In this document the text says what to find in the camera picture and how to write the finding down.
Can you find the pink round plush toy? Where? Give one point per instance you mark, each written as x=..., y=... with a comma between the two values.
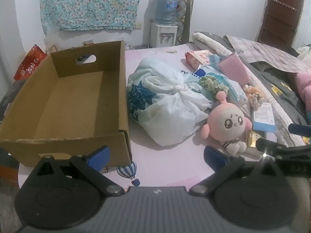
x=226, y=123

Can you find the gold packet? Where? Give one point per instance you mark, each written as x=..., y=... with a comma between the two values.
x=254, y=138

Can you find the brown cardboard box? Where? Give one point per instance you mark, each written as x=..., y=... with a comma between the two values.
x=73, y=94

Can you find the green scrunchie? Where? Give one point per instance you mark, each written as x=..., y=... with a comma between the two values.
x=209, y=81

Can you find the wall socket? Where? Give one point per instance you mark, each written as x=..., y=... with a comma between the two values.
x=138, y=26

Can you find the floral blue cloth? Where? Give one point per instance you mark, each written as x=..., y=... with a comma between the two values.
x=92, y=4

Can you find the light blue cloth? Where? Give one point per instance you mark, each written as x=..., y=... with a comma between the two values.
x=213, y=60

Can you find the checkered printed board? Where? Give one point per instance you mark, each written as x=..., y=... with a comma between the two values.
x=267, y=53

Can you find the white blue tissue pack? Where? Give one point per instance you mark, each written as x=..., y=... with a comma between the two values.
x=234, y=91

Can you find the dark grey blanket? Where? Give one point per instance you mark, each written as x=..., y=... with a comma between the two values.
x=274, y=97

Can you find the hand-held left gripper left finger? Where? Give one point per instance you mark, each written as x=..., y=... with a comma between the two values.
x=99, y=159

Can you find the pink bubble mailer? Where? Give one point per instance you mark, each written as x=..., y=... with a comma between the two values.
x=234, y=68

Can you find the red snack bag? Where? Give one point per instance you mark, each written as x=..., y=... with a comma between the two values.
x=29, y=63

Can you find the pink red box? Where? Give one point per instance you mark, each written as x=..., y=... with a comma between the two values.
x=194, y=58

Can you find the blue water bottle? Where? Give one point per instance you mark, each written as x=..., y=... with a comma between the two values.
x=166, y=7

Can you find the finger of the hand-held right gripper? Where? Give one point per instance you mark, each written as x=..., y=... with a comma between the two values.
x=298, y=129
x=269, y=145

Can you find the white plastic bag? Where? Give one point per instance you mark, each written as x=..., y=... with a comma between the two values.
x=165, y=106

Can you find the blue white box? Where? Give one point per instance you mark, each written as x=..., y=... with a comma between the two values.
x=263, y=116

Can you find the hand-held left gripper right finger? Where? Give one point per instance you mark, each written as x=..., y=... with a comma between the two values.
x=215, y=157

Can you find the white knit blanket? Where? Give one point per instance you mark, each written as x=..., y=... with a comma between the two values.
x=206, y=40

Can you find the metal hook rack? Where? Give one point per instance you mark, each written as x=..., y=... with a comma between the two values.
x=284, y=4

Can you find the patterned board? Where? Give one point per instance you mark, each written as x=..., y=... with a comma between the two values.
x=184, y=17

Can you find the white cloth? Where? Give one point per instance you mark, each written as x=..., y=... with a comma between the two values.
x=305, y=52

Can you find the brown door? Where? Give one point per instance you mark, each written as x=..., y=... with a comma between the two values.
x=279, y=21

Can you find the pink cloth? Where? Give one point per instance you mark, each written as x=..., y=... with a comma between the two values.
x=303, y=82

